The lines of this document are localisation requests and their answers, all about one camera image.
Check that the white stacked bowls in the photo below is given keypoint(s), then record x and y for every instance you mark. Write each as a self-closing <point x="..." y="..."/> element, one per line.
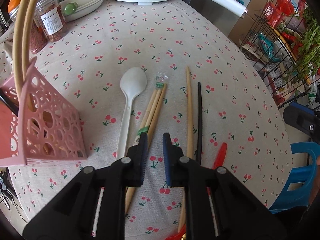
<point x="75" y="9"/>

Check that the disposable chopsticks pair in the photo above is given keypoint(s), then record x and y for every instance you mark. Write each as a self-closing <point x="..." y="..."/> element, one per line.
<point x="151" y="115"/>

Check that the black wire rack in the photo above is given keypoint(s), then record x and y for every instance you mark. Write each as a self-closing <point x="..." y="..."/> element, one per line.
<point x="272" y="58"/>

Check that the cardboard box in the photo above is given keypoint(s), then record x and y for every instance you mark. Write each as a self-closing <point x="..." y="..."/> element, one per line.
<point x="243" y="25"/>

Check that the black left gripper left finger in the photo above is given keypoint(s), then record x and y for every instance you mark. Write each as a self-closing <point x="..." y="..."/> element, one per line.
<point x="128" y="171"/>

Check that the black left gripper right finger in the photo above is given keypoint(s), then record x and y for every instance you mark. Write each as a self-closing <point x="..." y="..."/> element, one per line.
<point x="181" y="171"/>

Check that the orange tangerine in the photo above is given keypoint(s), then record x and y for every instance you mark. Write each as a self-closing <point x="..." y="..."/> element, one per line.
<point x="13" y="4"/>

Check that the jar with white label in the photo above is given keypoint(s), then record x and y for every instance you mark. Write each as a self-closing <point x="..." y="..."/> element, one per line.
<point x="49" y="13"/>

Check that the pink perforated utensil basket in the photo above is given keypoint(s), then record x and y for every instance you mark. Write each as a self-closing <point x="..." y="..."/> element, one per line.
<point x="44" y="128"/>

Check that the glass jar with wooden lid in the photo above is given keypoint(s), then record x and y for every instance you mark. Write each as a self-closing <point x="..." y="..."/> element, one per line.
<point x="13" y="14"/>

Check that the red plastic bag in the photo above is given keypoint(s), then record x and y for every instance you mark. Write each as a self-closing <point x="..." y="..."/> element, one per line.
<point x="286" y="12"/>

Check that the white plastic spoon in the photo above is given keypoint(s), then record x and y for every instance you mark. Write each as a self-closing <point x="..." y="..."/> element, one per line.
<point x="132" y="84"/>

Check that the jar of red goji berries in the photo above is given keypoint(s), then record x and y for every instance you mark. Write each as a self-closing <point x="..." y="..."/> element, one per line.
<point x="38" y="39"/>

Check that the black chopstick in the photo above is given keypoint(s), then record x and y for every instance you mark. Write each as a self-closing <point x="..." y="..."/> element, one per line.
<point x="200" y="125"/>

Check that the wooden chopstick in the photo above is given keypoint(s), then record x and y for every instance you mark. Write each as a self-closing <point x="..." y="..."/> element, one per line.
<point x="17" y="47"/>
<point x="27" y="8"/>
<point x="189" y="153"/>

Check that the blue plastic stool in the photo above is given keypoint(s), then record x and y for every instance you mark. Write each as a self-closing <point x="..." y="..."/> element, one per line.
<point x="298" y="186"/>

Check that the green vegetables bunch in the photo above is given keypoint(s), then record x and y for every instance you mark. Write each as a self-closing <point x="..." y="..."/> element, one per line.
<point x="302" y="31"/>

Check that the red plastic utensil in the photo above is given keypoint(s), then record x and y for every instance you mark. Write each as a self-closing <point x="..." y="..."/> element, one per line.
<point x="217" y="159"/>

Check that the cherry print tablecloth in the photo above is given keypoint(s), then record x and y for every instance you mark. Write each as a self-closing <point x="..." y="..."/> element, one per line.
<point x="168" y="38"/>

